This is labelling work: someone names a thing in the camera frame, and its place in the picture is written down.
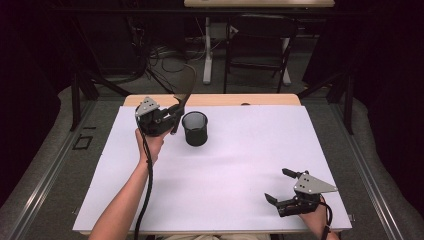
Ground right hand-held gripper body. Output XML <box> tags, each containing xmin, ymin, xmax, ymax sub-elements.
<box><xmin>276</xmin><ymin>170</ymin><xmax>339</xmax><ymax>218</ymax></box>

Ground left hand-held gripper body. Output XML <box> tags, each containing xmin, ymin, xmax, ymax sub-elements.
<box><xmin>134</xmin><ymin>96</ymin><xmax>178</xmax><ymax>138</ymax></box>

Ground black mesh pen holder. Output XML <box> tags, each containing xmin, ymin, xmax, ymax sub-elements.
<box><xmin>181</xmin><ymin>110</ymin><xmax>209</xmax><ymax>148</ymax></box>

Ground dark brown wide-tooth comb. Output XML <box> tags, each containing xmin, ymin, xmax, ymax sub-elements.
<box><xmin>172</xmin><ymin>63</ymin><xmax>198</xmax><ymax>109</ymax></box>

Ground person's right hand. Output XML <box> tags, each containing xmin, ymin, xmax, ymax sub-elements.
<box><xmin>297</xmin><ymin>199</ymin><xmax>332</xmax><ymax>236</ymax></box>

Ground person's left hand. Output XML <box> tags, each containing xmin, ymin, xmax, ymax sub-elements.
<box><xmin>134</xmin><ymin>127</ymin><xmax>172</xmax><ymax>167</ymax></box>

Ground white table cover sheet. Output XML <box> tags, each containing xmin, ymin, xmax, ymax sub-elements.
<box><xmin>72</xmin><ymin>105</ymin><xmax>353</xmax><ymax>233</ymax></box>

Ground white desk leg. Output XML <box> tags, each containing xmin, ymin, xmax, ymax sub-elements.
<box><xmin>202</xmin><ymin>16</ymin><xmax>215</xmax><ymax>85</ymax></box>
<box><xmin>280</xmin><ymin>36</ymin><xmax>293</xmax><ymax>86</ymax></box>

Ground black metal stand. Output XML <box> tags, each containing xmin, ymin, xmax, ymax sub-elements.
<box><xmin>296</xmin><ymin>68</ymin><xmax>355</xmax><ymax>136</ymax></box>
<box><xmin>68</xmin><ymin>18</ymin><xmax>133</xmax><ymax>132</ymax></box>

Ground black folding chair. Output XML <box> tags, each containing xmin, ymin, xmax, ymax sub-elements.
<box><xmin>222</xmin><ymin>13</ymin><xmax>300</xmax><ymax>95</ymax></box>

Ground light wooden background desk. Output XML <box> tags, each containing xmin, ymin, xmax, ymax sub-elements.
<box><xmin>183</xmin><ymin>0</ymin><xmax>336</xmax><ymax>9</ymax></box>

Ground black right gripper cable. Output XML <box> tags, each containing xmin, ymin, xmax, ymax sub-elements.
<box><xmin>318</xmin><ymin>195</ymin><xmax>335</xmax><ymax>240</ymax></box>

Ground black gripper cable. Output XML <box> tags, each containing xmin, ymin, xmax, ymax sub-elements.
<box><xmin>318</xmin><ymin>195</ymin><xmax>335</xmax><ymax>240</ymax></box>
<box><xmin>133</xmin><ymin>108</ymin><xmax>155</xmax><ymax>240</ymax></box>

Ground tangle of floor cables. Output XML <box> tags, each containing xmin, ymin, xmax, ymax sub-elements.
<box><xmin>131</xmin><ymin>18</ymin><xmax>204</xmax><ymax>95</ymax></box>

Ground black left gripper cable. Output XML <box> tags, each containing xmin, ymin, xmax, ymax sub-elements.
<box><xmin>133</xmin><ymin>108</ymin><xmax>155</xmax><ymax>240</ymax></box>

